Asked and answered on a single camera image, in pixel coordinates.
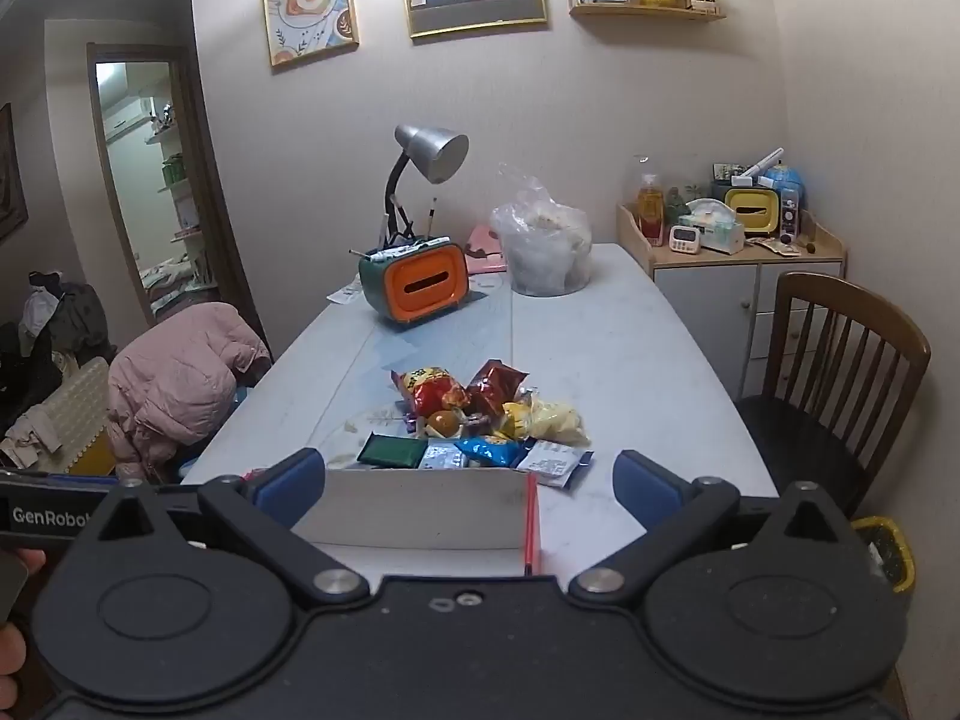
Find clear plastic bag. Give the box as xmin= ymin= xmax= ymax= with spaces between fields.
xmin=491 ymin=163 xmax=593 ymax=297

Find white green tissue pack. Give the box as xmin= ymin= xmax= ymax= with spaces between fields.
xmin=686 ymin=199 xmax=746 ymax=254

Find person's left hand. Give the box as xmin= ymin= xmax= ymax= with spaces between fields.
xmin=0 ymin=547 xmax=46 ymax=680

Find wooden door frame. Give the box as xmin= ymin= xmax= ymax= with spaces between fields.
xmin=86 ymin=43 xmax=248 ymax=327

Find white tube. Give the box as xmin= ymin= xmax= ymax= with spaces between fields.
xmin=731 ymin=150 xmax=785 ymax=185

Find yellow trash bin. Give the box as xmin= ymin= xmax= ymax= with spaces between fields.
xmin=851 ymin=516 xmax=917 ymax=593

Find reddish brown snack bag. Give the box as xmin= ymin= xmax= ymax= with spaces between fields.
xmin=466 ymin=358 xmax=530 ymax=419

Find white air conditioner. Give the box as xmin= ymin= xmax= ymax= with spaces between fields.
xmin=103 ymin=97 xmax=155 ymax=140

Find wooden wall shelf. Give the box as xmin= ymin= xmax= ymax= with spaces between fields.
xmin=566 ymin=0 xmax=727 ymax=22

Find orange green tissue box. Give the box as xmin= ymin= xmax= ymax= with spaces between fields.
xmin=358 ymin=236 xmax=471 ymax=327

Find grey desk lamp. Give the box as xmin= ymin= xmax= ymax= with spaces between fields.
xmin=384 ymin=124 xmax=470 ymax=241

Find dark wall picture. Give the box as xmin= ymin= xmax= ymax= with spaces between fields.
xmin=0 ymin=103 xmax=29 ymax=241

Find white yellow foam mat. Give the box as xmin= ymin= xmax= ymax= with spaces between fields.
xmin=0 ymin=356 xmax=117 ymax=477

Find white snack packet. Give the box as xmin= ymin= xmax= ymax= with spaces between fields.
xmin=516 ymin=441 xmax=595 ymax=490

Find red yellow snack bag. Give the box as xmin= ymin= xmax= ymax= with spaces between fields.
xmin=391 ymin=366 xmax=472 ymax=421

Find dark blue snack packet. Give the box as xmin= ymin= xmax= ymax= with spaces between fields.
xmin=456 ymin=435 xmax=526 ymax=468

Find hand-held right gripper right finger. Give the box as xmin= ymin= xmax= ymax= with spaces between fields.
xmin=568 ymin=450 xmax=860 ymax=608

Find framed food picture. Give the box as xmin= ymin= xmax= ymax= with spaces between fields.
xmin=260 ymin=0 xmax=359 ymax=70

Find pink jacket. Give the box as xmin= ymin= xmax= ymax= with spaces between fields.
xmin=107 ymin=302 xmax=271 ymax=481

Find yellow green tissue box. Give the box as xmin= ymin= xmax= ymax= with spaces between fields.
xmin=725 ymin=187 xmax=781 ymax=233

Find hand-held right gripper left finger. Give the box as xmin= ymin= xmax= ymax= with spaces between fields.
xmin=71 ymin=448 xmax=372 ymax=608

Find green snack packet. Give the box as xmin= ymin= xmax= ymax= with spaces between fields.
xmin=357 ymin=433 xmax=428 ymax=470

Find blue globe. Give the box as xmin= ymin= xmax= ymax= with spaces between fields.
xmin=761 ymin=165 xmax=807 ymax=207

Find white cardboard box red edges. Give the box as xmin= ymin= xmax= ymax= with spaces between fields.
xmin=292 ymin=469 xmax=542 ymax=578

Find dark clothes pile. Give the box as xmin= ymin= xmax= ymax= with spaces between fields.
xmin=0 ymin=270 xmax=117 ymax=428

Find white wooden cabinet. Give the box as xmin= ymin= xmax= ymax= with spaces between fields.
xmin=616 ymin=199 xmax=848 ymax=402

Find wooden chair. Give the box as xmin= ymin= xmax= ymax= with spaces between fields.
xmin=735 ymin=272 xmax=933 ymax=518

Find orange liquid bottle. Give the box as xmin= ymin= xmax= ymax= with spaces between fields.
xmin=636 ymin=172 xmax=666 ymax=247

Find light blue snack packet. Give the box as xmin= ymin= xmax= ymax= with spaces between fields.
xmin=421 ymin=439 xmax=472 ymax=470

